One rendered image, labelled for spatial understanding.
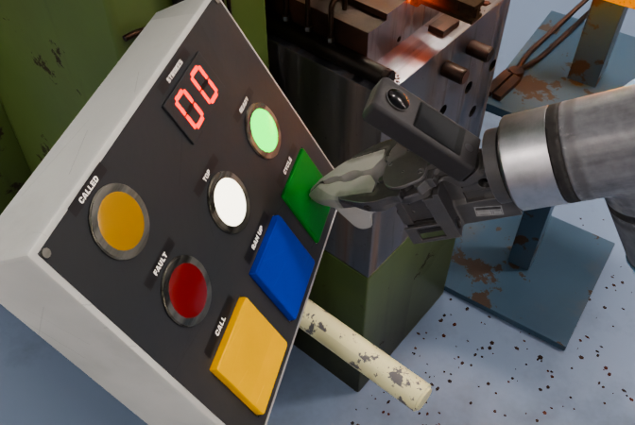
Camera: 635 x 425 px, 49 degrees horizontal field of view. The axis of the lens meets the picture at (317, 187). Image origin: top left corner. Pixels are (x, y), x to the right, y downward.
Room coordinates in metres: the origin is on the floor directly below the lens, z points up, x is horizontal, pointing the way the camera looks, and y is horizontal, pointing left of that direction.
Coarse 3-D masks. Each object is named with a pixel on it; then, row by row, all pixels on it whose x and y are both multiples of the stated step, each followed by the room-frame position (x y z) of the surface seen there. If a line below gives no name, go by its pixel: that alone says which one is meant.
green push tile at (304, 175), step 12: (300, 156) 0.53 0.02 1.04; (300, 168) 0.52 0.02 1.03; (312, 168) 0.53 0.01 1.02; (288, 180) 0.50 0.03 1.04; (300, 180) 0.51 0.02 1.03; (312, 180) 0.52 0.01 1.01; (288, 192) 0.48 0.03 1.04; (300, 192) 0.50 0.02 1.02; (288, 204) 0.47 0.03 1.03; (300, 204) 0.48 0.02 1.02; (312, 204) 0.50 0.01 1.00; (300, 216) 0.47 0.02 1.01; (312, 216) 0.48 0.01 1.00; (324, 216) 0.50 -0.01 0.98; (312, 228) 0.47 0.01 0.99
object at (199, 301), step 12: (180, 264) 0.34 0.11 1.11; (192, 264) 0.35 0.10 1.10; (180, 276) 0.33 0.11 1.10; (192, 276) 0.34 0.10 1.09; (180, 288) 0.32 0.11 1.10; (192, 288) 0.33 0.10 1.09; (204, 288) 0.34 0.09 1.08; (180, 300) 0.31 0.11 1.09; (192, 300) 0.32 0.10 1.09; (204, 300) 0.33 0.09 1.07; (180, 312) 0.31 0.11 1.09; (192, 312) 0.31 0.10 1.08
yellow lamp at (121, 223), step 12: (120, 192) 0.35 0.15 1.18; (108, 204) 0.34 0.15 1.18; (120, 204) 0.34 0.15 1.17; (132, 204) 0.35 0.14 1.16; (108, 216) 0.33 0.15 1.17; (120, 216) 0.34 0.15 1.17; (132, 216) 0.34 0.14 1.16; (108, 228) 0.32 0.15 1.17; (120, 228) 0.33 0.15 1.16; (132, 228) 0.34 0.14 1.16; (108, 240) 0.32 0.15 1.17; (120, 240) 0.32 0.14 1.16; (132, 240) 0.33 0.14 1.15
